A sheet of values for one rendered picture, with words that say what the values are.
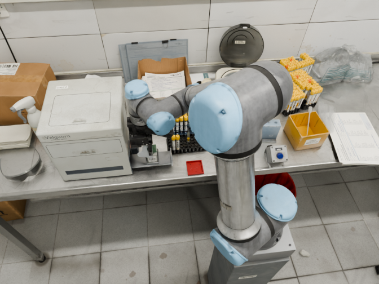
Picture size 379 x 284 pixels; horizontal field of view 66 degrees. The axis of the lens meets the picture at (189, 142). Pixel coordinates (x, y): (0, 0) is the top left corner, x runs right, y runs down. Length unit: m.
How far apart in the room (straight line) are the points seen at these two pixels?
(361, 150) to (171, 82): 0.94
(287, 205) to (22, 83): 1.18
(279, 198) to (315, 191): 1.53
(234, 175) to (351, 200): 1.91
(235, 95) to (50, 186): 0.97
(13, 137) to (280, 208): 1.14
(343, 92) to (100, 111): 1.26
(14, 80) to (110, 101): 0.55
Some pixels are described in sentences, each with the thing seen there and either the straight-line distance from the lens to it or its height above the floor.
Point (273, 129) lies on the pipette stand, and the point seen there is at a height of 0.95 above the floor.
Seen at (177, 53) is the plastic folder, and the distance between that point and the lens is 1.58.
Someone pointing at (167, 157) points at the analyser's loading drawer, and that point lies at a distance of 1.23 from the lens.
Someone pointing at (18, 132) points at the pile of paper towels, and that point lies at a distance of 1.51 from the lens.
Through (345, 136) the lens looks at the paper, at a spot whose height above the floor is 0.89.
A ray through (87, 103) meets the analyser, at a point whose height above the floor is 1.17.
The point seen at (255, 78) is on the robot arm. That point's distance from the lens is 0.55.
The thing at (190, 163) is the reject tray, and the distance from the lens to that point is 1.26.
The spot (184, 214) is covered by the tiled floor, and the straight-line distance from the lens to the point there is 2.11.
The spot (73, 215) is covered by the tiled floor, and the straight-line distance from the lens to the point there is 2.24.
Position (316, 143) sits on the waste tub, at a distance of 1.42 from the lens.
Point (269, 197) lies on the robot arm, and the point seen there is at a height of 1.18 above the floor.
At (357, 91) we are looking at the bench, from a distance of 1.82.
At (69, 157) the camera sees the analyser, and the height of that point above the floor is 1.04.
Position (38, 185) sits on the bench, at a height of 0.88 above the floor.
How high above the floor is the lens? 1.92
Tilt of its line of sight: 52 degrees down
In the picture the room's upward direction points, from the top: 2 degrees clockwise
